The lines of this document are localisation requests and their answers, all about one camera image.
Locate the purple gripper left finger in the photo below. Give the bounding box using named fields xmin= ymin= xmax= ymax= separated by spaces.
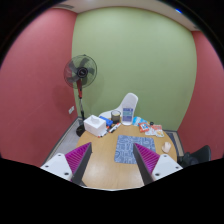
xmin=40 ymin=142 xmax=93 ymax=186

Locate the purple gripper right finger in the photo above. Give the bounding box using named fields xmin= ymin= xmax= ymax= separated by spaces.
xmin=132 ymin=143 xmax=184 ymax=186

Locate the beige computer mouse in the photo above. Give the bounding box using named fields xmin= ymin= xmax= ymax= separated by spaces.
xmin=162 ymin=142 xmax=171 ymax=153

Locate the patterned blue mouse pad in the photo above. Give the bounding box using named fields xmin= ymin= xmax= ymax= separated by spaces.
xmin=114 ymin=134 xmax=157 ymax=166

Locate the white orange sticker sheet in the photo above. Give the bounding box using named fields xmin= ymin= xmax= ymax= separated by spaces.
xmin=145 ymin=125 xmax=164 ymax=137

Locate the red snack packet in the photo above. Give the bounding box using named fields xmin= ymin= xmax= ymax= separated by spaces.
xmin=139 ymin=122 xmax=149 ymax=132

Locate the white tissue box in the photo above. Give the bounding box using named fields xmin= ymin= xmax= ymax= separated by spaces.
xmin=84 ymin=115 xmax=106 ymax=136

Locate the light blue packet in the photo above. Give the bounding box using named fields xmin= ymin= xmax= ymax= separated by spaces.
xmin=132 ymin=116 xmax=147 ymax=126

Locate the red white marker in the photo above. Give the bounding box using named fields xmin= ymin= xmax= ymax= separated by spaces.
xmin=109 ymin=123 xmax=121 ymax=133

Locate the dark round cup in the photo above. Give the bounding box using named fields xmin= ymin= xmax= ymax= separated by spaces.
xmin=111 ymin=110 xmax=121 ymax=124

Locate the black office chair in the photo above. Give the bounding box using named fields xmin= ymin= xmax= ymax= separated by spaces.
xmin=180 ymin=145 xmax=211 ymax=168

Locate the white plastic chair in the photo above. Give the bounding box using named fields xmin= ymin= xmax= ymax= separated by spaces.
xmin=101 ymin=93 xmax=138 ymax=123

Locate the black standing fan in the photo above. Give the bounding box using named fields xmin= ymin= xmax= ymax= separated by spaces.
xmin=63 ymin=54 xmax=98 ymax=138

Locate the white wall socket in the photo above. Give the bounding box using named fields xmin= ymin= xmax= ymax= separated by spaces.
xmin=68 ymin=106 xmax=75 ymax=114

